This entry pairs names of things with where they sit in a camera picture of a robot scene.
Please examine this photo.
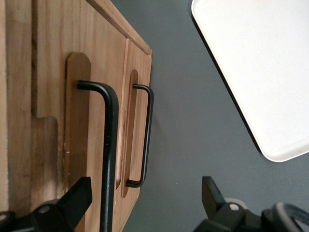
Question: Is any wooden drawer cabinet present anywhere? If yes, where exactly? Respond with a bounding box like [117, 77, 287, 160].
[0, 0, 153, 232]

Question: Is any thin black lower drawer handle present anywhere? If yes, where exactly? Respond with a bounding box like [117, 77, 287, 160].
[125, 83, 154, 189]

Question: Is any white rectangular plastic tray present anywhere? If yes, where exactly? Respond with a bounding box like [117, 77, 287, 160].
[190, 0, 309, 163]

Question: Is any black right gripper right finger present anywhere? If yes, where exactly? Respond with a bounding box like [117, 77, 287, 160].
[194, 176, 263, 232]

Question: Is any wooden drawer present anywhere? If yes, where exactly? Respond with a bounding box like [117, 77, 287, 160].
[31, 0, 128, 232]
[113, 38, 153, 232]

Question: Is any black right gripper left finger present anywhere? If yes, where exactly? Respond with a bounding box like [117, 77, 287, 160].
[31, 176, 94, 232]

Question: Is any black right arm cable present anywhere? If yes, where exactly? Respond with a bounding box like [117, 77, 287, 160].
[270, 202, 309, 232]

